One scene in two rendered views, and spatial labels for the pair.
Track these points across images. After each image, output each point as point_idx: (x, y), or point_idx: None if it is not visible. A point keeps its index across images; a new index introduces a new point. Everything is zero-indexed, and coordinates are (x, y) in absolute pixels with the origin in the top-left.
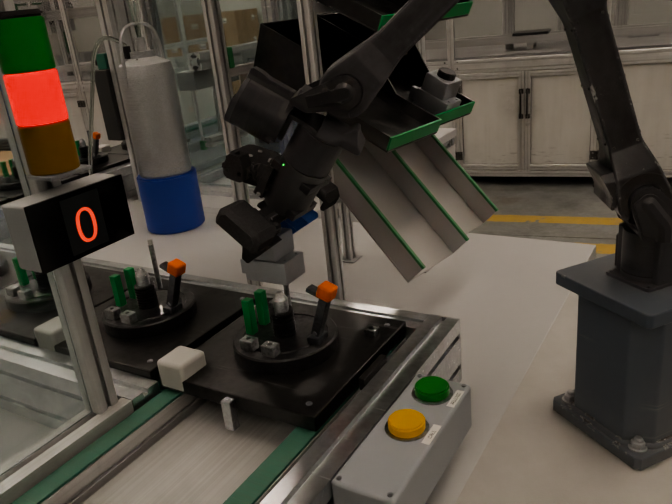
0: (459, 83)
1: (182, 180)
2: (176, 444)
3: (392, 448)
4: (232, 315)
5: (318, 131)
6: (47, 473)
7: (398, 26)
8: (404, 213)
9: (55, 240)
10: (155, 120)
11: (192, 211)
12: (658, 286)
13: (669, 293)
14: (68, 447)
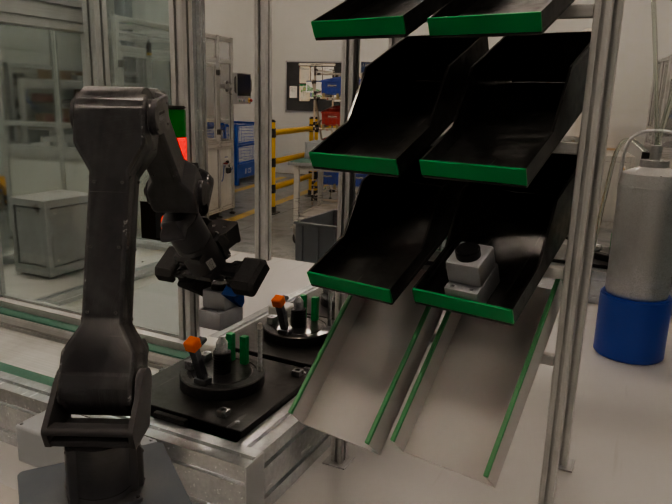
0: (473, 270)
1: (624, 305)
2: None
3: None
4: (289, 361)
5: (163, 215)
6: None
7: None
8: (386, 379)
9: (149, 224)
10: (621, 233)
11: (624, 343)
12: (65, 487)
13: (51, 495)
14: (152, 337)
